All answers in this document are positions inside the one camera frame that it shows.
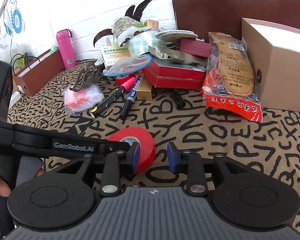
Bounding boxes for insoles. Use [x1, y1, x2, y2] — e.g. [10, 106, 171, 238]
[201, 32, 263, 122]

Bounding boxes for letter-patterned tablecloth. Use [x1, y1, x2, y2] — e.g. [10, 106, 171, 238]
[7, 59, 300, 238]

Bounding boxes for blue black marker pen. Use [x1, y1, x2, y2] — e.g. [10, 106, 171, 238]
[119, 75, 142, 120]

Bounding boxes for small black marker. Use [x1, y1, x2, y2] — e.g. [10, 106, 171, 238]
[170, 89, 186, 110]

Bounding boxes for brown open cardboard box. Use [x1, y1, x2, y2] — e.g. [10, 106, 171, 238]
[13, 49, 65, 96]

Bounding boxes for golden rectangular box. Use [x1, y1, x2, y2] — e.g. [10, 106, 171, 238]
[136, 75, 153, 101]

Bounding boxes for black marker pink cap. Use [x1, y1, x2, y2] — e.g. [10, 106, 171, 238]
[89, 76, 136, 118]

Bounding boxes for pink item in plastic bag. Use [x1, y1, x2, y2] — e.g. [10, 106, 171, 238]
[61, 84, 104, 115]

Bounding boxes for small red tape roll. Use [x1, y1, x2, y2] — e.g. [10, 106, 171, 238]
[115, 74, 136, 90]

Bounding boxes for red flat gift box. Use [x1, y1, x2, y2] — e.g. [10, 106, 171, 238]
[141, 57, 205, 90]

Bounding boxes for dark red small box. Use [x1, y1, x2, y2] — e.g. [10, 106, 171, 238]
[178, 38, 211, 58]

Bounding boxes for pink thermos bottle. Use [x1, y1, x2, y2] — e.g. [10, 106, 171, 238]
[56, 29, 76, 69]

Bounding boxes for green patterned tape roll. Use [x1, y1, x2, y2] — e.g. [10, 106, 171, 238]
[127, 30, 167, 57]

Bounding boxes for round sanding disc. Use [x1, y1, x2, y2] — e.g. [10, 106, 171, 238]
[155, 30, 198, 42]

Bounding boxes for black feather headpiece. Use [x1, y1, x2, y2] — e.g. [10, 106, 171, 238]
[125, 0, 153, 22]

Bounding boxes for pink cardboard storage box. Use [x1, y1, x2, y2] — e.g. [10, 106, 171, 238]
[242, 18, 300, 112]

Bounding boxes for brown wooden chair back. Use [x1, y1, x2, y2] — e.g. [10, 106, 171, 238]
[172, 0, 300, 40]

